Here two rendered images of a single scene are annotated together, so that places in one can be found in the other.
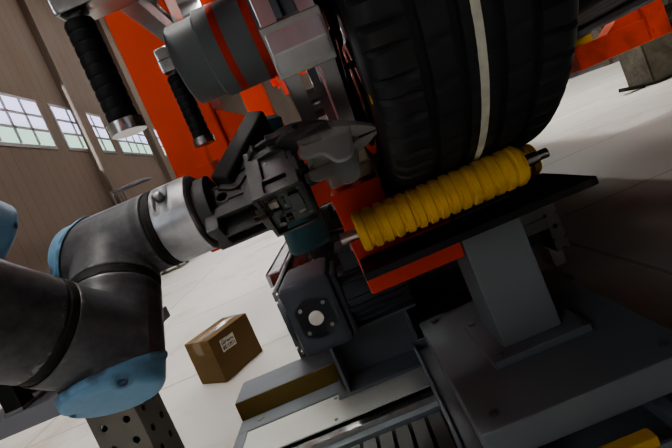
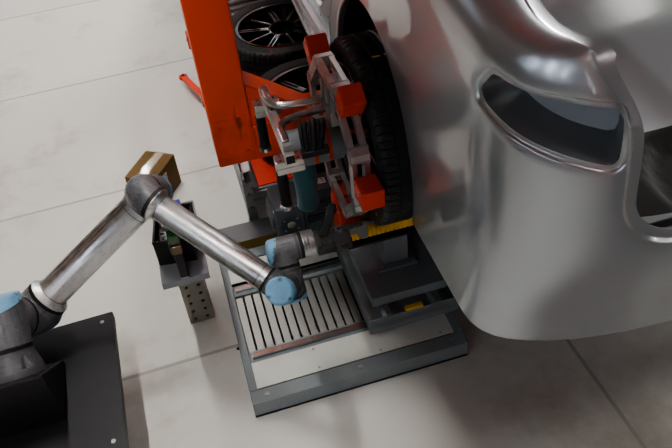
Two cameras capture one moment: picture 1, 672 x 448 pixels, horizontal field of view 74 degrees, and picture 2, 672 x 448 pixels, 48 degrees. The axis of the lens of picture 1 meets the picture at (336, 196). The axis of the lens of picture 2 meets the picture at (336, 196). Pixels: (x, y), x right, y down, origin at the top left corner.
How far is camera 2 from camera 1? 220 cm
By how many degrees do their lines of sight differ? 38
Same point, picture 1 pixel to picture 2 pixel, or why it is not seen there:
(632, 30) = not seen: outside the picture
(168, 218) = (310, 250)
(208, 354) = not seen: hidden behind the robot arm
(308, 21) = not seen: hidden behind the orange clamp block
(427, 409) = (336, 269)
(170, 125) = (214, 93)
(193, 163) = (223, 117)
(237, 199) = (328, 242)
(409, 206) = (372, 230)
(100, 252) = (289, 260)
